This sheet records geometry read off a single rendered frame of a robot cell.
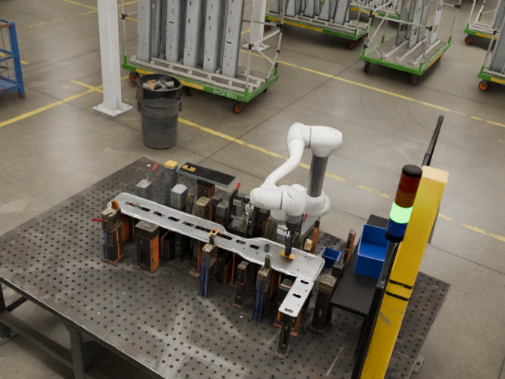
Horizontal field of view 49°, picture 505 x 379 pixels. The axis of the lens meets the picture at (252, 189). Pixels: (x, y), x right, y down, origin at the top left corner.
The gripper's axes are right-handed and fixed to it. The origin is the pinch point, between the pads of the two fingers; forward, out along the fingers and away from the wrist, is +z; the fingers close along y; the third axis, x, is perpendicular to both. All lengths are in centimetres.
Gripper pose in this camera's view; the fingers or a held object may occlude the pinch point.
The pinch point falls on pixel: (288, 249)
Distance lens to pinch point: 309.9
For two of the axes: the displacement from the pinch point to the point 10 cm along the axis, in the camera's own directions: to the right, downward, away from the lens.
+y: -4.0, 4.6, -7.9
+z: -0.8, 8.4, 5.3
